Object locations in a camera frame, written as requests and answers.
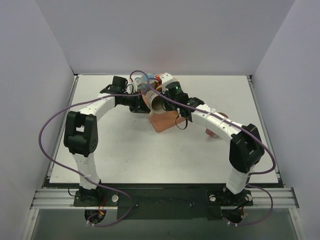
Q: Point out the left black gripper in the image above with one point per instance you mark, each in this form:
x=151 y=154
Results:
x=139 y=108

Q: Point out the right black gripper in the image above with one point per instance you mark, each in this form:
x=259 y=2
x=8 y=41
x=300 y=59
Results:
x=167 y=104

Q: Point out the beige mug blue floral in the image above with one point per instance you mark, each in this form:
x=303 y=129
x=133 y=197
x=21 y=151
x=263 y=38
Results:
x=154 y=102

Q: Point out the orange mug black handle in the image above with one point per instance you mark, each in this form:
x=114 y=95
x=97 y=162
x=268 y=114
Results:
x=158 y=83

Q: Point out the blue patterned ceramic mug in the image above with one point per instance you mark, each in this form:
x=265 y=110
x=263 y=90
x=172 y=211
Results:
x=151 y=79

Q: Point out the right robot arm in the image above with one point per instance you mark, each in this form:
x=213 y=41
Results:
x=244 y=150

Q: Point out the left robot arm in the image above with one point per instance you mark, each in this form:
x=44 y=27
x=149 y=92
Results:
x=81 y=129

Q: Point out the salmon pink plastic tray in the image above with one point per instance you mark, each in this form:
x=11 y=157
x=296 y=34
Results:
x=165 y=121

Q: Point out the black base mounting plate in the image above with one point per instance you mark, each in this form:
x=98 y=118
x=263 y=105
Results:
x=165 y=202

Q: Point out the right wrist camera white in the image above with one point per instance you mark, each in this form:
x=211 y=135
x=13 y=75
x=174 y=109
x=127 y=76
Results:
x=164 y=80

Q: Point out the aluminium frame rail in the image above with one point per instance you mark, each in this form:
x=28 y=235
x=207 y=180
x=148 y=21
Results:
x=54 y=198

